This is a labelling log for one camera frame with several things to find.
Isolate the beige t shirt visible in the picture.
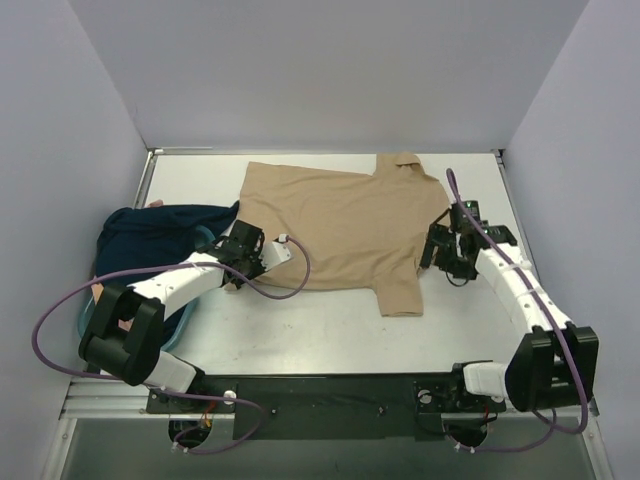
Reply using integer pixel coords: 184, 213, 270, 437
238, 153, 449, 317

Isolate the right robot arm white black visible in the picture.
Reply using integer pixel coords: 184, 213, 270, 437
420, 201, 599, 412

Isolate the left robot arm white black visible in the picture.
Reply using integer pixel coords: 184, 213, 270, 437
79, 221, 266, 412

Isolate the teal plastic basket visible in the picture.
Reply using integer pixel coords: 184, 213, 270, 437
76, 226, 215, 352

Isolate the navy blue t shirt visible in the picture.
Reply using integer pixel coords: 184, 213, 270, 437
95, 203, 239, 276

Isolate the pink patterned t shirt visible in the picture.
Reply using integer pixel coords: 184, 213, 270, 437
91, 200, 164, 331

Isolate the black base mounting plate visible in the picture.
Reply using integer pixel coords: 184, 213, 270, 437
146, 372, 506, 440

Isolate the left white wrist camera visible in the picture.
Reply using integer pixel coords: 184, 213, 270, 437
259, 234, 293, 272

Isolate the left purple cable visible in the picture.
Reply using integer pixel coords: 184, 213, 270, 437
30, 234, 315, 456

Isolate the aluminium frame rail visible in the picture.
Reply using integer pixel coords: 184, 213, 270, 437
59, 377, 600, 421

